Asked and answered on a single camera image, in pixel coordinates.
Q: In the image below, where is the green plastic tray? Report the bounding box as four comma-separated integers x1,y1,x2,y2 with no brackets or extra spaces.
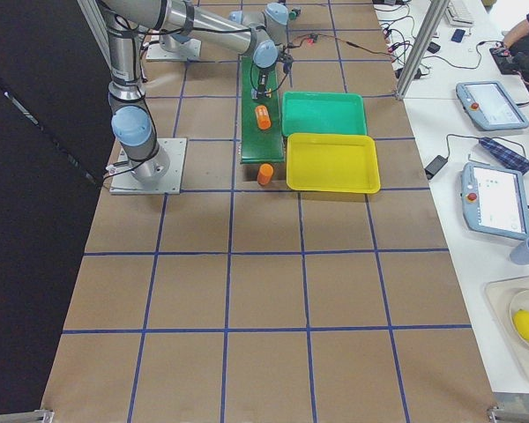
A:
281,92,368,137

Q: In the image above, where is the aluminium frame post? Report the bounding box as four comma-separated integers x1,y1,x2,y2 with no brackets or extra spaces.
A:
395,0,448,100

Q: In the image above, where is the grey teach pendant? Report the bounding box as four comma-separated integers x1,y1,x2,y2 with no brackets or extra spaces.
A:
455,81,529,131
460,162,529,241

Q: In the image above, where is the orange cylinder with 4680 print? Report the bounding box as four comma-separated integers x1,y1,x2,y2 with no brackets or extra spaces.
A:
255,105,272,130

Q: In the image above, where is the upper grey teach pendant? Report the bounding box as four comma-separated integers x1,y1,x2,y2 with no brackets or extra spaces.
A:
455,81,529,131

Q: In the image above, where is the blue plaid cloth pouch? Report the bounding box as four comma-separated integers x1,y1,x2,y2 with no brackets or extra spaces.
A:
479,137,529,174

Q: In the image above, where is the green conveyor belt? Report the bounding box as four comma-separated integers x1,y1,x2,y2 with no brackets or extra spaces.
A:
241,58,284,165

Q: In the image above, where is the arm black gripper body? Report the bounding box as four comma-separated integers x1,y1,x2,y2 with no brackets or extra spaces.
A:
251,66,274,91

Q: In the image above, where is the beige plastic tray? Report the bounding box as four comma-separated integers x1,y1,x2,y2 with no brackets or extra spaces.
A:
484,276,529,382

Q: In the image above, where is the yellow lemon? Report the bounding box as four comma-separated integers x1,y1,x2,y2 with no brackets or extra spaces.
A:
512,309,529,343

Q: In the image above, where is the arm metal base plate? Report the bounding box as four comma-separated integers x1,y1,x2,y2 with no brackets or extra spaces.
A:
108,137,187,195
146,34,202,62

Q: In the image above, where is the red and black sensor cable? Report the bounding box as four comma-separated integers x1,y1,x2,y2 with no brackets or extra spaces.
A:
286,33,406,57

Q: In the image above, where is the yellow plastic tray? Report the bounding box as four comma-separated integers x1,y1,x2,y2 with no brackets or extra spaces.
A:
286,133,381,194

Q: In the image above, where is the black power adapter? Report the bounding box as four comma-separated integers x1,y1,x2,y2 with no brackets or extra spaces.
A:
424,155,448,181

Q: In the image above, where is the lower grey teach pendant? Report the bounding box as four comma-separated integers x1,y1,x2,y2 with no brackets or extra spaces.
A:
460,162,529,241

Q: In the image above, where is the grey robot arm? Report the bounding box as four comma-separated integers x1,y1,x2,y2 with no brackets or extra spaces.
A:
78,1,186,195
157,1,290,100

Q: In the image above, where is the blue smartphone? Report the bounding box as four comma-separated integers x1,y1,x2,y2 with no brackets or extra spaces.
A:
451,28,466,43

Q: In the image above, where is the white keyboard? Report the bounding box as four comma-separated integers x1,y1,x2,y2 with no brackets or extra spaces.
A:
445,0,474,27

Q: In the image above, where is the plain orange cylinder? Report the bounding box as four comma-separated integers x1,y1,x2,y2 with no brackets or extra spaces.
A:
257,163,274,186

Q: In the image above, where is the green push button switch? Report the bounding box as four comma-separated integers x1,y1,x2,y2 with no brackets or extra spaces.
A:
288,8,301,20

